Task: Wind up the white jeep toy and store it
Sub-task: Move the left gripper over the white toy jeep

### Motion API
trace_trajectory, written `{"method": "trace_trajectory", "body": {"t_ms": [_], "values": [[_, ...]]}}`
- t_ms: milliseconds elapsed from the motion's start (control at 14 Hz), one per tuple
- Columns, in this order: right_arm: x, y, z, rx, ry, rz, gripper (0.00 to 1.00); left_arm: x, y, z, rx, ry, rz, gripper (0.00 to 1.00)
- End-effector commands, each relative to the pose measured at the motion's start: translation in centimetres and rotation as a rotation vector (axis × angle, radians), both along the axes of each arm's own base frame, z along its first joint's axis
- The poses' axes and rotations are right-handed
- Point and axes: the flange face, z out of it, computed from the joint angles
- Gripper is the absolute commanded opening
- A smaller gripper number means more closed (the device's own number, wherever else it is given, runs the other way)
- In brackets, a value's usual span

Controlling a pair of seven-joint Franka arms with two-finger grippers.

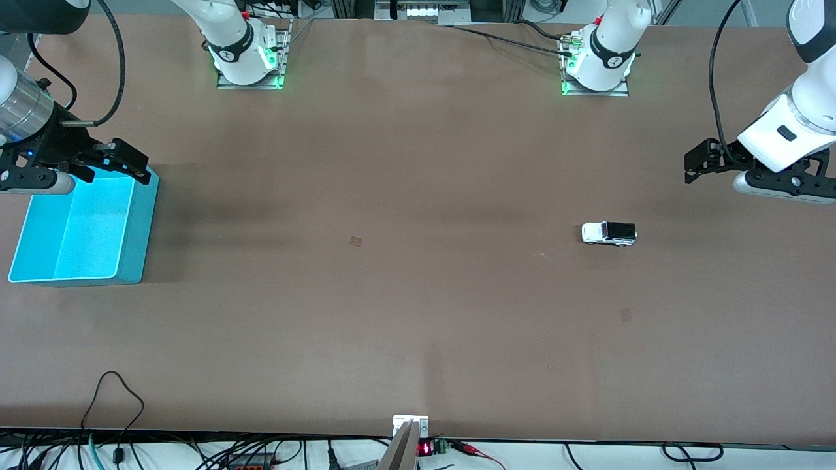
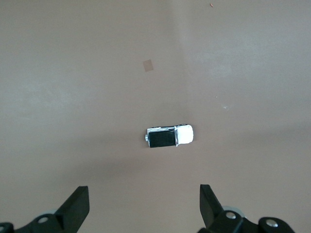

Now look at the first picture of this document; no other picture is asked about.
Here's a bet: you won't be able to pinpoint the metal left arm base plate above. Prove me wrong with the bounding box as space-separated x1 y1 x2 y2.
560 38 630 98

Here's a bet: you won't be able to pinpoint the black cable on table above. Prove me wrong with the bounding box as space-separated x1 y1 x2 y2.
452 25 575 57
515 19 575 42

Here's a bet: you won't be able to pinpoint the blue plastic bin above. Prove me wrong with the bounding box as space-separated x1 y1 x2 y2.
8 164 160 287

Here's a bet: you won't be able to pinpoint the red clip lead wires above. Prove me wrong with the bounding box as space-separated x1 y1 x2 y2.
449 440 507 470

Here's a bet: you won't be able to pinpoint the thin black looped cable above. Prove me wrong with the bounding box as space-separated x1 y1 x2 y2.
79 370 146 465

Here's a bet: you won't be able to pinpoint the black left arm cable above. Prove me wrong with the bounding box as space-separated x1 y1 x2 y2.
709 0 747 168

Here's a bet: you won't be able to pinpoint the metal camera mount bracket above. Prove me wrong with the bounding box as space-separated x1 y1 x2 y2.
378 415 430 470

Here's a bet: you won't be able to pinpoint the metal equipment frame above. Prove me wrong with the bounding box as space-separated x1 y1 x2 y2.
330 0 526 27

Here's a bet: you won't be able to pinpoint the white jeep toy black bed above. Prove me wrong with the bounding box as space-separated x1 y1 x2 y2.
581 221 638 247

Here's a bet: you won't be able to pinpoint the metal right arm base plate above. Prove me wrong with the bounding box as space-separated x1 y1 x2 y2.
216 29 292 91

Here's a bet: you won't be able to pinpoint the black coiled cable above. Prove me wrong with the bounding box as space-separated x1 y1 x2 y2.
662 442 725 463

